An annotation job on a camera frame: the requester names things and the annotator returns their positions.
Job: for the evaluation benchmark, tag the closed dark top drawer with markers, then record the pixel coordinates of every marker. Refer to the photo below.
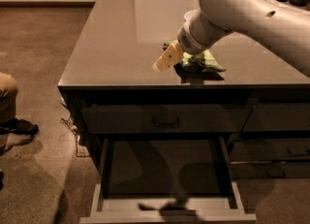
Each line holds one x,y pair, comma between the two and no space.
137,119

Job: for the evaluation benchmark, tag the wire rack on floor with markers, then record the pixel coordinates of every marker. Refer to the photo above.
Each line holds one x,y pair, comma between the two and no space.
81,150

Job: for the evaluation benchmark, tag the open grey middle drawer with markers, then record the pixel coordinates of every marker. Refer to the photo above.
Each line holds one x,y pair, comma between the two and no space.
166,182

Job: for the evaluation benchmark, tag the black top drawer handle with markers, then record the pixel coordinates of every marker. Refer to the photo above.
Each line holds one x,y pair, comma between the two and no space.
166,125

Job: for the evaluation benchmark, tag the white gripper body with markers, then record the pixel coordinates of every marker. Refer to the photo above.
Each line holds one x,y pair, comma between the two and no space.
188,41

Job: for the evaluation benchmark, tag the dark right cabinet drawers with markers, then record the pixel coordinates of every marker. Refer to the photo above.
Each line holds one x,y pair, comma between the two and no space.
275,139

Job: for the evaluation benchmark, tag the black shoe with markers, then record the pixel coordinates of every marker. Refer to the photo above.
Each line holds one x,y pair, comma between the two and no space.
19,127

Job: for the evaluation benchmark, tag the person leg tan trousers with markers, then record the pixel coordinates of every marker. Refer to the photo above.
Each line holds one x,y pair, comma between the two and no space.
8,93

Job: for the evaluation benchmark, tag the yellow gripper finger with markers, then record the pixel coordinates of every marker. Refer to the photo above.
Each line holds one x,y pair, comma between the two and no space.
171,55

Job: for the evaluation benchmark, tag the green jalapeno chip bag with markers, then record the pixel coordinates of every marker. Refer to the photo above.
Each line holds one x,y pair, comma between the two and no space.
201,63

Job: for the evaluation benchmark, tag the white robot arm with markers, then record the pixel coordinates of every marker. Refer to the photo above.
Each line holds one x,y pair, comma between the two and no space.
282,29

